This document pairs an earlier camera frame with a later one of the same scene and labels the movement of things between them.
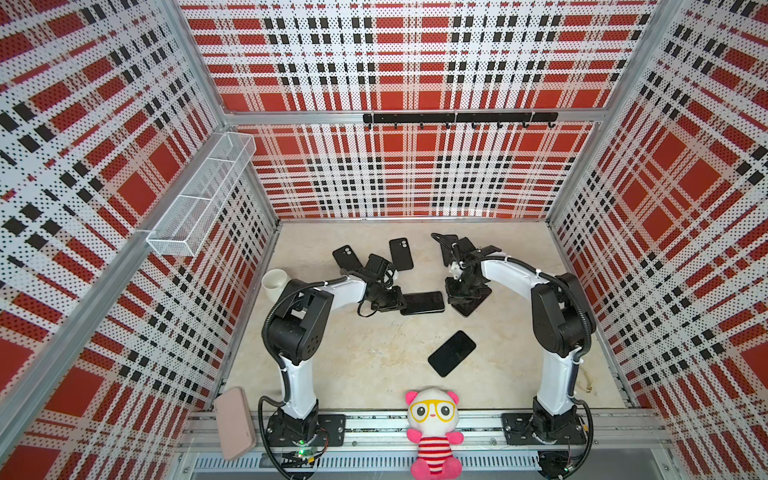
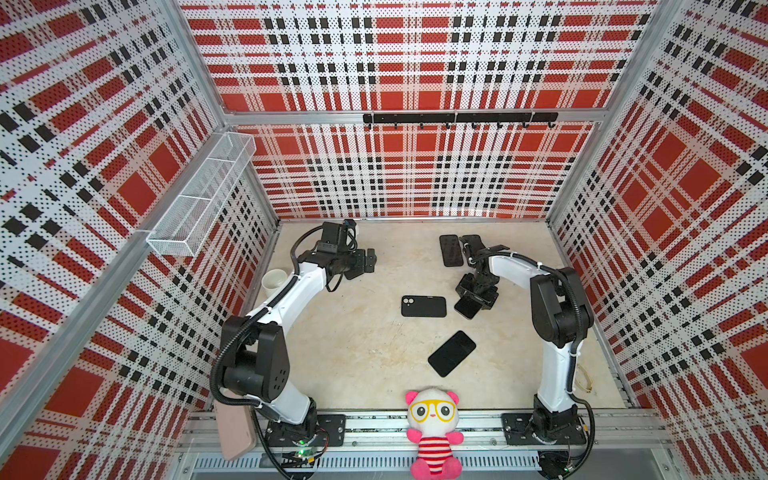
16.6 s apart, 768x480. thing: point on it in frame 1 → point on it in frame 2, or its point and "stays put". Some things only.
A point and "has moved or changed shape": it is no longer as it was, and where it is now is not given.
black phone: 447,242 stays put
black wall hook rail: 473,118 stays put
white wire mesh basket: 181,229 stays put
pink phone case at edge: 235,423 stays put
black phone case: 401,254 → 423,306
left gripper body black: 384,298 → 354,261
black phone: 423,303 has moved or changed shape
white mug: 274,282 stays put
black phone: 452,353 stays put
